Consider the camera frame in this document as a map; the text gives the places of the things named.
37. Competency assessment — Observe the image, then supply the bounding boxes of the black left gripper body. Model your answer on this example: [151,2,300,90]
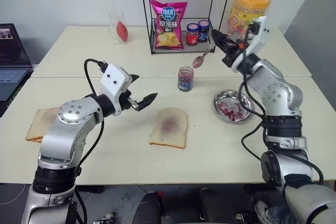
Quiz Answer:
[115,87,139,112]

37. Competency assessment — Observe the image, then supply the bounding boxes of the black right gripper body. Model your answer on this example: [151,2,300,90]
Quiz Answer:
[222,40,247,67]

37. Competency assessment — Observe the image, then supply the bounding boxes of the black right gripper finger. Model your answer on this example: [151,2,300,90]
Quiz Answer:
[211,29,238,47]
[213,36,232,55]

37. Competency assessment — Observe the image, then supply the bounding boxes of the clear plastic spoon with jam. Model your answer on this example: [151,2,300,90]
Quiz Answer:
[192,47,217,69]

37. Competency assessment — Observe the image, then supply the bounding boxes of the blue-lidded jam jar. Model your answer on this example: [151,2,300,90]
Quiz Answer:
[197,19,211,44]

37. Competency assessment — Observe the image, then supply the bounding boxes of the red-lidded jam jar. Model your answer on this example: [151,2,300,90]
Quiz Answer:
[186,23,199,46]

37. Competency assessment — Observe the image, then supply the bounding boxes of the thick bread slice with jam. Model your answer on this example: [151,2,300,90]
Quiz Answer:
[149,107,190,151]

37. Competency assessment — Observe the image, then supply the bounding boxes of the open blueberry jam jar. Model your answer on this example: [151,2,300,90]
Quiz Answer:
[177,66,195,92]

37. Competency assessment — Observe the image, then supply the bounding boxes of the toast slice with jam stain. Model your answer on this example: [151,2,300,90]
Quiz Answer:
[25,107,61,144]

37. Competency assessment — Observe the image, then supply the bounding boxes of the large yellow-lidded snack jar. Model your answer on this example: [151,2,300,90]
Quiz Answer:
[226,0,272,38]

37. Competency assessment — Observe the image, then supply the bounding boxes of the red oval object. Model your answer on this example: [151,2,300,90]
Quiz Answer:
[115,22,130,43]

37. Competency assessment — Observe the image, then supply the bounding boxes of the round metal plate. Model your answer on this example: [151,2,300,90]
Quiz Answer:
[213,89,255,124]

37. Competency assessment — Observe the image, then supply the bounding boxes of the pink potato chips bag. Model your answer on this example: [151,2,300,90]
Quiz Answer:
[150,0,188,50]

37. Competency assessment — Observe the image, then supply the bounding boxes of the clear plastic cup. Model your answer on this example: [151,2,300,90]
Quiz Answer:
[108,10,130,44]

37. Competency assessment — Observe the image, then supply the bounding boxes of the dark rounded shape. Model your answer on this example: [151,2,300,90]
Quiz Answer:
[198,187,224,224]
[135,191,164,224]

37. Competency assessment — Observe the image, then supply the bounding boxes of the dark open laptop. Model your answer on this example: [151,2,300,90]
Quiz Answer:
[0,23,34,118]

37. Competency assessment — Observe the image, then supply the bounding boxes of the white sneaker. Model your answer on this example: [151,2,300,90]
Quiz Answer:
[253,199,279,224]

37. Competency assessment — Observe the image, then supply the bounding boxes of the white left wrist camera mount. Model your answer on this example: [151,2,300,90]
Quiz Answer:
[100,63,131,102]

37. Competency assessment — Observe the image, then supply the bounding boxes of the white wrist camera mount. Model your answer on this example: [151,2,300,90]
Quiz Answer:
[230,16,271,73]
[100,63,131,102]

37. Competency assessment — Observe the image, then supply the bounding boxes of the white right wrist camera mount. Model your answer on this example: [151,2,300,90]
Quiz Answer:
[230,16,271,73]

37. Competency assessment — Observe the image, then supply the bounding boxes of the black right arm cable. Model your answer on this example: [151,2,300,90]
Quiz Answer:
[237,20,325,183]

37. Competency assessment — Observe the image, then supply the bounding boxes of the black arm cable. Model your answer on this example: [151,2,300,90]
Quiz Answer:
[237,20,325,183]
[69,58,110,224]

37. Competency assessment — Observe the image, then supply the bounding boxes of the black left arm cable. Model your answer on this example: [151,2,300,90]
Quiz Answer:
[69,58,110,224]

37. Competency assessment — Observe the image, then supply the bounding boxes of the black wire frame rack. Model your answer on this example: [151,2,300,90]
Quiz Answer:
[138,0,235,56]

